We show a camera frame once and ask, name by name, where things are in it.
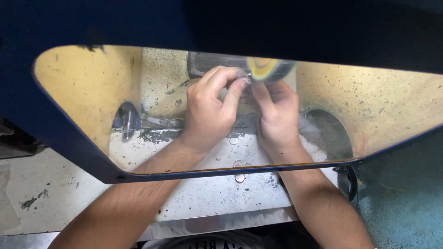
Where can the person's left hand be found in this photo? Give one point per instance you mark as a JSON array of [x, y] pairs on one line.
[[207, 107]]

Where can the person's right hand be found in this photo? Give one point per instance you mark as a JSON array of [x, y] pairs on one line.
[[280, 117]]

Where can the spinning yellow-cored polishing wheel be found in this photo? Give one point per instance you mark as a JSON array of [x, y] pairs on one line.
[[273, 69]]

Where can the metal rod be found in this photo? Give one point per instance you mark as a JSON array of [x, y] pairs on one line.
[[128, 124]]

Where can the transparent yellowed guard window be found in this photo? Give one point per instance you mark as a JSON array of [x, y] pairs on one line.
[[86, 86]]

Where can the blue machine hood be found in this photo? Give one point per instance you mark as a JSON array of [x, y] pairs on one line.
[[69, 20]]

